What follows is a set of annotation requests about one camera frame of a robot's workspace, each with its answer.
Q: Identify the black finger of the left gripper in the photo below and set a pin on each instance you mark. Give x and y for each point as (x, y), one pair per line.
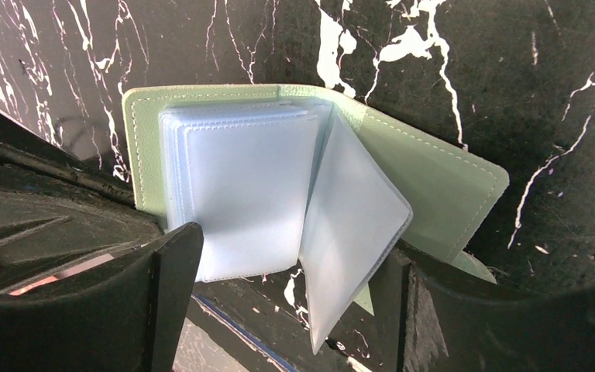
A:
(54, 211)

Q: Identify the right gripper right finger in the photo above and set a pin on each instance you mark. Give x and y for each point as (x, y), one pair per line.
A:
(436, 317)

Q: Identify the mint green card holder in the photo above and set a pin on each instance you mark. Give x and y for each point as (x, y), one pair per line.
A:
(285, 174)

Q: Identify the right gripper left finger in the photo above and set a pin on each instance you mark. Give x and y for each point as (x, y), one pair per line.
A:
(123, 315)

